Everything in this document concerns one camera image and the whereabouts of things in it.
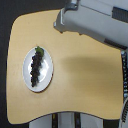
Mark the white round plate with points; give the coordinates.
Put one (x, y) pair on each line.
(46, 71)

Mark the white table base frame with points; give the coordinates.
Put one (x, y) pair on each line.
(67, 120)

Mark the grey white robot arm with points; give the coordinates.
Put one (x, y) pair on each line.
(103, 20)

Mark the dark purple grape bunch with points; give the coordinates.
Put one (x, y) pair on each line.
(36, 64)

